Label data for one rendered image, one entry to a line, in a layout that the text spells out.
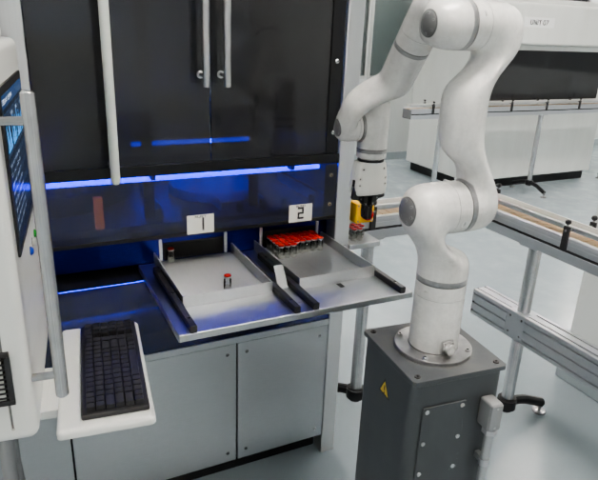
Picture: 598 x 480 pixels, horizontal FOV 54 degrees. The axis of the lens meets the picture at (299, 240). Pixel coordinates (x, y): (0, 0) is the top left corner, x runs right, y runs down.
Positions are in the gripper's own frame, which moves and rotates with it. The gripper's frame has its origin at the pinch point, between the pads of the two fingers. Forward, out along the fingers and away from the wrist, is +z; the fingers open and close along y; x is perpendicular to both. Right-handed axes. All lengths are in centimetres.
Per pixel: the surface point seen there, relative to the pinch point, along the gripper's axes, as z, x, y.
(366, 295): 22.3, 9.0, 3.6
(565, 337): 56, 8, -87
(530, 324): 57, -6, -85
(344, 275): 20.4, -2.0, 4.7
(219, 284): 22.1, -13.0, 40.2
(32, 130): -31, 27, 86
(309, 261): 22.1, -19.4, 7.3
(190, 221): 7, -28, 44
